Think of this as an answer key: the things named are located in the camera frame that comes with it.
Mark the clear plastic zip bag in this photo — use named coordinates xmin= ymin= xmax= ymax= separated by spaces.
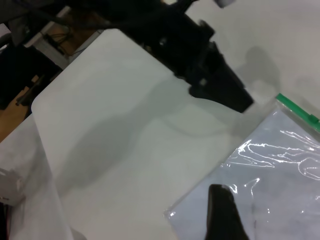
xmin=163 ymin=92 xmax=320 ymax=240

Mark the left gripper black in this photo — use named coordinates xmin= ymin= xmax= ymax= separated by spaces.
xmin=124 ymin=13 xmax=255 ymax=114

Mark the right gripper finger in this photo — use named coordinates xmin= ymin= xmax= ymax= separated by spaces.
xmin=204 ymin=184 xmax=251 ymax=240

